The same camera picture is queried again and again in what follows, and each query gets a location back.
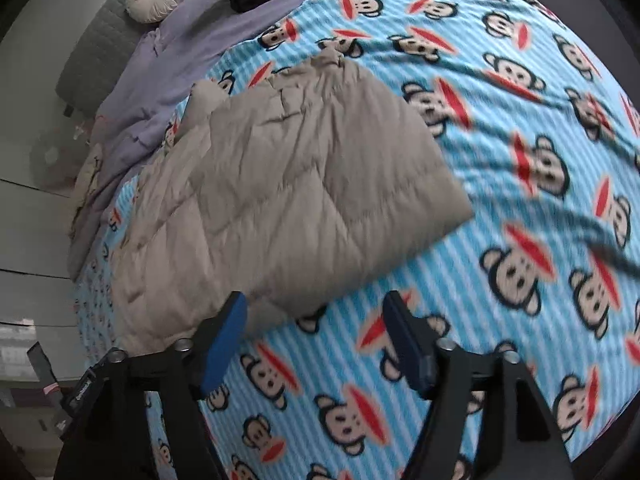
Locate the purple grey duvet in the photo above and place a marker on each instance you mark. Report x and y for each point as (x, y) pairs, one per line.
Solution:
(131, 121)

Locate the beige quilted down jacket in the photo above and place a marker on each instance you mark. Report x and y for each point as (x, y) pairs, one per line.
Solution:
(295, 192)

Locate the beige folded cloth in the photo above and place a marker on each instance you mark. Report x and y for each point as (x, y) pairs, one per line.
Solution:
(85, 184)

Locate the grey round plush toy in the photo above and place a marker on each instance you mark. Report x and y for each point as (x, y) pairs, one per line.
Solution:
(57, 157)

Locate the blue monkey print blanket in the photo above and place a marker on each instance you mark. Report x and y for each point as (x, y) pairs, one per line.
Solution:
(546, 144)

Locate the grey upholstered headboard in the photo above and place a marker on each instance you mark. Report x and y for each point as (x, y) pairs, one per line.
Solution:
(102, 53)

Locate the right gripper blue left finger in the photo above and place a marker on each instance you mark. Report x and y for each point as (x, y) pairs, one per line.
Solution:
(107, 435)

